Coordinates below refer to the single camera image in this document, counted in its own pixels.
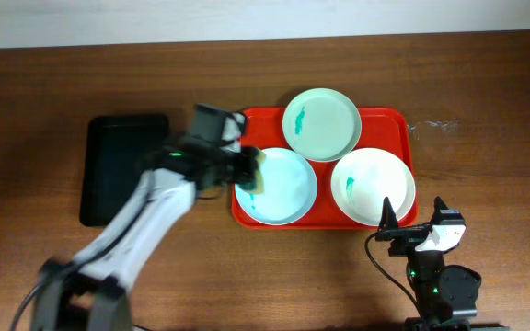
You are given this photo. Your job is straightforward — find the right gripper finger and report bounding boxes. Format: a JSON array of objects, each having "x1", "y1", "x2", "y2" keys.
[
  {"x1": 378, "y1": 197, "x2": 399, "y2": 230},
  {"x1": 432, "y1": 196, "x2": 449, "y2": 221}
]

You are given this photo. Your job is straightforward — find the white plate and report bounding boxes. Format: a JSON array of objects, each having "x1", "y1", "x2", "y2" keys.
[{"x1": 330, "y1": 148, "x2": 416, "y2": 226}]

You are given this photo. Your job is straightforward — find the green yellow sponge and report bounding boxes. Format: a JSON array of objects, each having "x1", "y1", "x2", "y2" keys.
[{"x1": 246, "y1": 147, "x2": 266, "y2": 194}]

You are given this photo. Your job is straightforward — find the light blue plate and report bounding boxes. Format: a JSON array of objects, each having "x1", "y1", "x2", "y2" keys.
[{"x1": 235, "y1": 147, "x2": 318, "y2": 226}]

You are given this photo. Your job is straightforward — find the mint green plate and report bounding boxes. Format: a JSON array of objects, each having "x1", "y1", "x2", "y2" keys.
[{"x1": 282, "y1": 88, "x2": 363, "y2": 162}]

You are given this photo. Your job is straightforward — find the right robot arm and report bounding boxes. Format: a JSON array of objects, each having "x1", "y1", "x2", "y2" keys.
[{"x1": 371, "y1": 197, "x2": 481, "y2": 331}]

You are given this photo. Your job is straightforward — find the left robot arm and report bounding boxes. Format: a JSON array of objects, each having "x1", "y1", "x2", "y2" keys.
[{"x1": 20, "y1": 104, "x2": 262, "y2": 331}]

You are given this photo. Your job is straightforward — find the black plastic tray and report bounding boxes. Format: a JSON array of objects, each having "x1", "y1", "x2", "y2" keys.
[{"x1": 79, "y1": 113, "x2": 169, "y2": 227}]

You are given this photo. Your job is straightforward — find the red plastic tray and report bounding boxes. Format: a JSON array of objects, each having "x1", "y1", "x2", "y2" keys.
[{"x1": 241, "y1": 107, "x2": 413, "y2": 230}]

